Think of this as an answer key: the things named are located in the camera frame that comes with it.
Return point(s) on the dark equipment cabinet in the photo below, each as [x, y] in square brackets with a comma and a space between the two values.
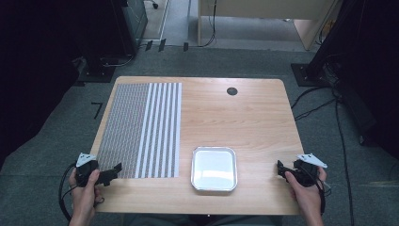
[135, 20]

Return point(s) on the light wooden desk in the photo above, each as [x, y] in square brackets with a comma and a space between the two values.
[266, 12]

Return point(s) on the black stand base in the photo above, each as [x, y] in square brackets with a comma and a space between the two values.
[309, 74]
[94, 72]

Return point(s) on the person's right hand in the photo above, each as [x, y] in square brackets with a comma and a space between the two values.
[306, 196]

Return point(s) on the person's left hand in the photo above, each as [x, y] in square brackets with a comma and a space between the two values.
[84, 196]

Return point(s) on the black table grommet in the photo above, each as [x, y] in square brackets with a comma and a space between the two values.
[232, 91]

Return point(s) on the office chair caster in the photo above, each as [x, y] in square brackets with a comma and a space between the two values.
[154, 4]

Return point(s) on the white square tray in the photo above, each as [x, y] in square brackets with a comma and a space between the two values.
[214, 169]

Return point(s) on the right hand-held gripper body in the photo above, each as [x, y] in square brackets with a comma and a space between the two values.
[306, 174]

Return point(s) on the grey striped placemat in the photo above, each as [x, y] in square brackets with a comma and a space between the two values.
[141, 130]

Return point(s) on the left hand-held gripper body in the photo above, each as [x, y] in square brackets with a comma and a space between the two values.
[85, 169]

